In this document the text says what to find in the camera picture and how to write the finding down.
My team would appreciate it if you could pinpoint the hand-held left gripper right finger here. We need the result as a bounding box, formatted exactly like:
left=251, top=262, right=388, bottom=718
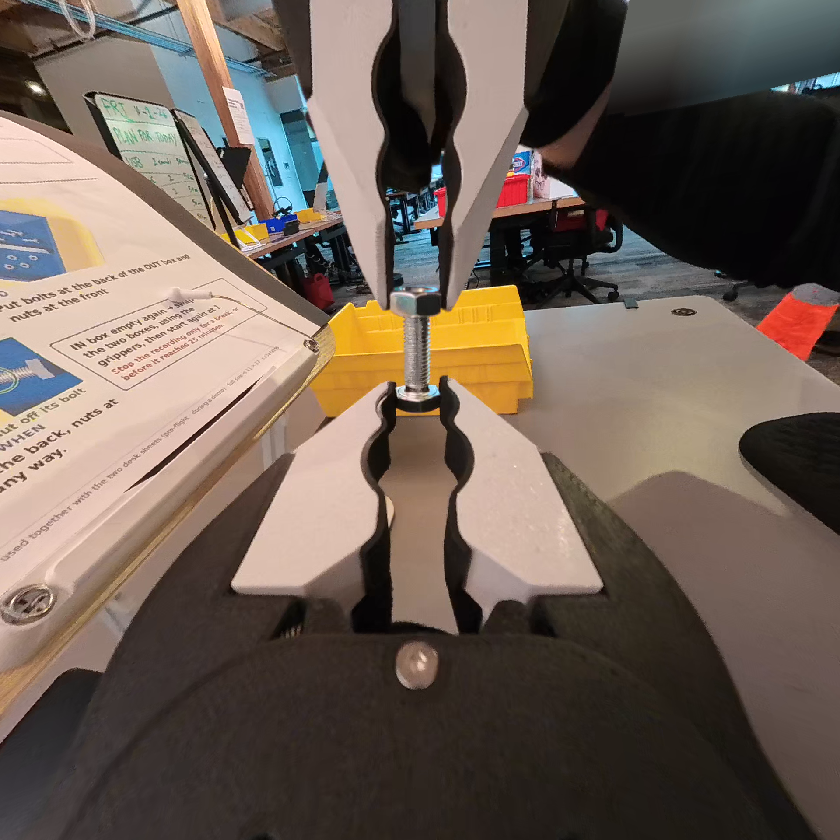
left=438, top=376, right=605, bottom=635

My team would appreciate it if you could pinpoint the acrylic instruction sign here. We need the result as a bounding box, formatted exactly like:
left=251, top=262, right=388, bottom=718
left=0, top=108, right=337, bottom=719

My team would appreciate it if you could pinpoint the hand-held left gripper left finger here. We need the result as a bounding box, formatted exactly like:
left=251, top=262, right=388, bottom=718
left=230, top=381, right=400, bottom=634

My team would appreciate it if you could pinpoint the white paper notice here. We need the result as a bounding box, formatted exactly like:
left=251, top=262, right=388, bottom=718
left=222, top=85, right=254, bottom=145

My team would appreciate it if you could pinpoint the black framed sign stand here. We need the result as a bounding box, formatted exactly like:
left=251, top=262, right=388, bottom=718
left=172, top=108, right=253, bottom=228

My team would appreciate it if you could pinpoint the steel hex bolt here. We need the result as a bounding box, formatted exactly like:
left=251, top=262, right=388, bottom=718
left=390, top=287, right=443, bottom=391

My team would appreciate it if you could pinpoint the wooden post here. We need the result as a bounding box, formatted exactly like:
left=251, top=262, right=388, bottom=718
left=176, top=0, right=273, bottom=224

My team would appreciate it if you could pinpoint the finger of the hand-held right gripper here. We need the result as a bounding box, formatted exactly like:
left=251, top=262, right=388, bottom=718
left=432, top=0, right=530, bottom=311
left=307, top=0, right=399, bottom=303

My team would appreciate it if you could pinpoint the wooden desk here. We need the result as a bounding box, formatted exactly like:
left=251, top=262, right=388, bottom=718
left=413, top=190, right=592, bottom=290
left=246, top=213, right=345, bottom=263

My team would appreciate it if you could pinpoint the yellow plastic bin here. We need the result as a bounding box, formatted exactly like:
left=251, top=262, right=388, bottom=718
left=308, top=284, right=534, bottom=419

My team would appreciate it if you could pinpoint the orange safety cone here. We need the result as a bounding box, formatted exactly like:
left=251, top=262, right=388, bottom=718
left=755, top=283, right=840, bottom=363

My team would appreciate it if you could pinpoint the person's right forearm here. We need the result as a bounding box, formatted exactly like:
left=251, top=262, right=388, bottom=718
left=541, top=88, right=840, bottom=293

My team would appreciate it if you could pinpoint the black office chair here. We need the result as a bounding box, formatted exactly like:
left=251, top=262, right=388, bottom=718
left=521, top=203, right=624, bottom=309

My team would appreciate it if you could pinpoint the whiteboard with green writing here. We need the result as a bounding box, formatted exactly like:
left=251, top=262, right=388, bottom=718
left=84, top=92, right=214, bottom=227

